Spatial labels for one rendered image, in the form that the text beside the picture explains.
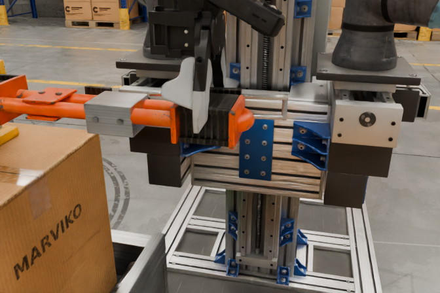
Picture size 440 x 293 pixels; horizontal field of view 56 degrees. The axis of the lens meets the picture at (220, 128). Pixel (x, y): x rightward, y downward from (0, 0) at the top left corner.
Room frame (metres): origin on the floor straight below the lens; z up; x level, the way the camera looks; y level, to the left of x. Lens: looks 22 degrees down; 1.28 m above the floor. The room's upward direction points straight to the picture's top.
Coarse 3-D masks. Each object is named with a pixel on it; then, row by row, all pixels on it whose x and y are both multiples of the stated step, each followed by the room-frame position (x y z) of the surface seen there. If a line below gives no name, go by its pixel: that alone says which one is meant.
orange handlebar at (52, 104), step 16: (16, 96) 0.60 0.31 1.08; (32, 96) 0.56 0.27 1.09; (48, 96) 0.56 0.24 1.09; (64, 96) 0.57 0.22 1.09; (80, 96) 0.58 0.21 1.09; (16, 112) 0.56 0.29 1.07; (32, 112) 0.55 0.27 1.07; (48, 112) 0.54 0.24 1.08; (64, 112) 0.54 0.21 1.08; (80, 112) 0.53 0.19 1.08; (144, 112) 0.51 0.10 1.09; (160, 112) 0.51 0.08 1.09; (240, 128) 0.48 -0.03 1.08
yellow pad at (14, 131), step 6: (0, 126) 0.74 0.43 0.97; (6, 126) 0.75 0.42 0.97; (12, 126) 0.76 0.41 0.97; (0, 132) 0.73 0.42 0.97; (6, 132) 0.73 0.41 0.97; (12, 132) 0.74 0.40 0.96; (18, 132) 0.76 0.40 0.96; (0, 138) 0.71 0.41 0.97; (6, 138) 0.72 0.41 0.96; (12, 138) 0.74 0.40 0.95; (0, 144) 0.70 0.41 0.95
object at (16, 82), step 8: (0, 80) 0.63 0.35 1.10; (8, 80) 0.59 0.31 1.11; (16, 80) 0.61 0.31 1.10; (24, 80) 0.62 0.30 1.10; (0, 88) 0.57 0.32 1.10; (8, 88) 0.59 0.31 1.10; (16, 88) 0.60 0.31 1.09; (24, 88) 0.62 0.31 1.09; (0, 96) 0.57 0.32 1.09; (8, 96) 0.58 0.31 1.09; (0, 112) 0.56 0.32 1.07; (8, 112) 0.58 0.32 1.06; (0, 120) 0.56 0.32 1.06; (8, 120) 0.57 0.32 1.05
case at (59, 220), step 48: (48, 144) 0.72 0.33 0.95; (96, 144) 0.77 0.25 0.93; (0, 192) 0.54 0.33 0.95; (48, 192) 0.61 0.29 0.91; (96, 192) 0.74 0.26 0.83; (0, 240) 0.49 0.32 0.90; (48, 240) 0.58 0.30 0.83; (96, 240) 0.72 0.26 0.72; (0, 288) 0.47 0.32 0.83; (48, 288) 0.56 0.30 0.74; (96, 288) 0.70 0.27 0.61
